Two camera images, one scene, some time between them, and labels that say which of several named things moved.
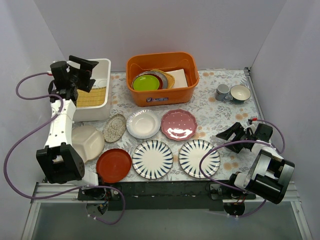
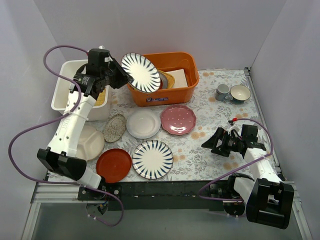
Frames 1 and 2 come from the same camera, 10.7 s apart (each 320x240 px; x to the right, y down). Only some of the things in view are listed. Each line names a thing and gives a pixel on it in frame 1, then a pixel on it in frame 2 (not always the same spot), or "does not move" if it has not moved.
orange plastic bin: x=141 y=62 does not move
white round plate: x=143 y=123 does not move
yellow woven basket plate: x=170 y=79 does not move
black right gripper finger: x=236 y=127 → x=212 y=142
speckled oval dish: x=114 y=127 does not move
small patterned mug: x=223 y=92 does not move
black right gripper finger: x=236 y=147 → x=222 y=151
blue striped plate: x=191 y=154 → x=146 y=77
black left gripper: x=80 y=74 → x=119 y=75
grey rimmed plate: x=163 y=78 does not move
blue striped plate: x=152 y=159 does not move
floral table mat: x=169 y=143 does not move
